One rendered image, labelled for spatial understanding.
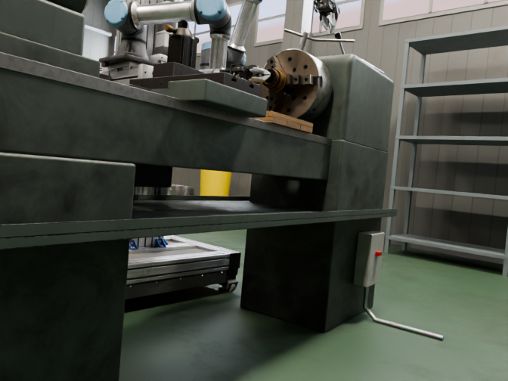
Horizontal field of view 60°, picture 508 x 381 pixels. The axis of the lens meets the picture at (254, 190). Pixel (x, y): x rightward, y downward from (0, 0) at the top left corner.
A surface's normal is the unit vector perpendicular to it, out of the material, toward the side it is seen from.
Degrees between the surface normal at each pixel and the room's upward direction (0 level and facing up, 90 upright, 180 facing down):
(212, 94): 90
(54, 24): 90
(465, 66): 90
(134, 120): 90
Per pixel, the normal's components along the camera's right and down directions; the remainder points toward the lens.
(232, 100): 0.81, 0.09
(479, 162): -0.66, -0.03
